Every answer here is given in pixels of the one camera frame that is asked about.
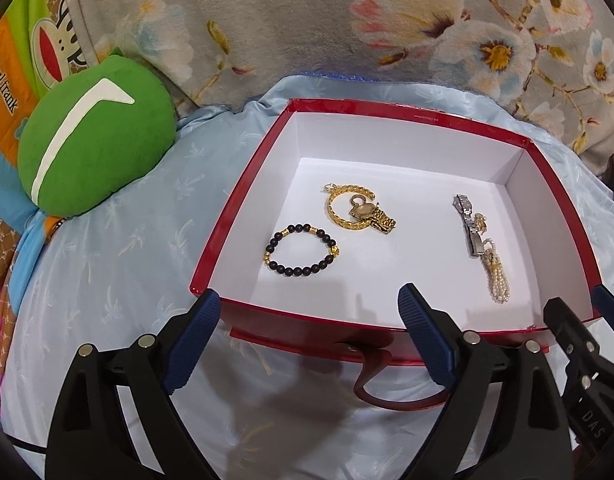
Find black gold bead bracelet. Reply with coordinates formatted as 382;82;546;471
261;222;341;276

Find red jewelry box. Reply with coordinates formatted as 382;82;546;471
187;97;603;412

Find light blue bed sheet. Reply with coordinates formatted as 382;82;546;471
0;76;614;479

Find silver clip pearl tassel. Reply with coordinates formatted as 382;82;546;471
452;194;511;304

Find green round cushion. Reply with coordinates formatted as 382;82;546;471
18;54;176;218

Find grey floral blanket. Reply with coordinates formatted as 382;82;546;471
66;0;614;174

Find colourful monkey cartoon quilt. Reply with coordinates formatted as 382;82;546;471
0;0;91;408

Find gold chain with watch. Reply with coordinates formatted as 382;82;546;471
322;182;398;235

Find black cable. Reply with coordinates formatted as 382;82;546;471
6;433;48;458

